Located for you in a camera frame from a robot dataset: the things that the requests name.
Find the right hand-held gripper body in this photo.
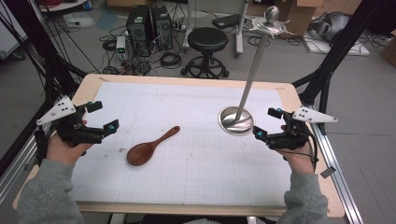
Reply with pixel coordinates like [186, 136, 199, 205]
[265, 105, 339, 151]

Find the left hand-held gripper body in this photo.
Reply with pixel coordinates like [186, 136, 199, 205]
[35, 96, 106, 147]

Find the metal stand with round base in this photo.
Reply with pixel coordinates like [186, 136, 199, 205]
[217, 5, 297, 137]

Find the brown wooden spoon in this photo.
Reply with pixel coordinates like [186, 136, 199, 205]
[126, 125, 181, 167]

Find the person's left hand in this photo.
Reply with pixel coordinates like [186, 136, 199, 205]
[46, 119, 95, 166]

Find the person's right hand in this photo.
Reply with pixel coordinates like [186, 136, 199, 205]
[279, 123, 316, 175]

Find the small grey power supply box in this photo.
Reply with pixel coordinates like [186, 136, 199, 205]
[115, 35, 127, 61]

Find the white grid mat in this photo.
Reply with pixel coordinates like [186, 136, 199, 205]
[69, 81, 294, 207]

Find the black computer tower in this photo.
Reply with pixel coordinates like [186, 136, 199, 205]
[125, 5, 154, 58]
[150, 5, 174, 51]

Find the white flat board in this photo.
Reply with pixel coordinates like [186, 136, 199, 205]
[303, 32, 372, 57]

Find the black round stool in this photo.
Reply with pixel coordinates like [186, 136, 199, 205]
[180, 26, 231, 79]

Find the grey bag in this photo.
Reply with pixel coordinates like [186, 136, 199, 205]
[307, 10, 352, 43]

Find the black flat case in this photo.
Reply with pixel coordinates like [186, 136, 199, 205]
[211, 13, 243, 30]

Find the small brown cardboard box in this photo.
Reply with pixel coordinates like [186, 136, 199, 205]
[378, 29, 396, 68]

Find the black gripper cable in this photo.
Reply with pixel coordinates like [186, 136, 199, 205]
[306, 129, 319, 164]

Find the black frame strut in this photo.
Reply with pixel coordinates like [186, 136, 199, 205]
[291, 0, 388, 135]
[0, 0, 89, 106]

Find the aluminium rail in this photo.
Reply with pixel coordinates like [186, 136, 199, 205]
[310, 121, 364, 224]
[0, 124, 49, 204]

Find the coiled black cable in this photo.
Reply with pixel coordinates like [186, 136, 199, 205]
[160, 51, 183, 70]

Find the white stand post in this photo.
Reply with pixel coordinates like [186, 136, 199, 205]
[182, 0, 198, 53]
[234, 0, 250, 58]

